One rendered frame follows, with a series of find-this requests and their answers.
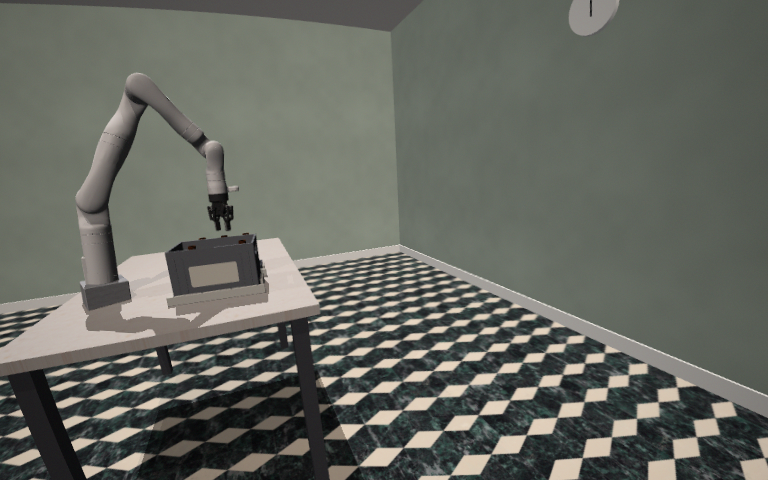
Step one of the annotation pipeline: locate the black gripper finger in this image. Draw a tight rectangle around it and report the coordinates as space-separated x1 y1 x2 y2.
217 205 234 231
207 206 221 231

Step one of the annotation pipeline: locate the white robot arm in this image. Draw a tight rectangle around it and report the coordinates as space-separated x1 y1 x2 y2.
75 73 239 285

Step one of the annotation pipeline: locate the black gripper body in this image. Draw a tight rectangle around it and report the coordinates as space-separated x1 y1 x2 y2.
208 193 228 215

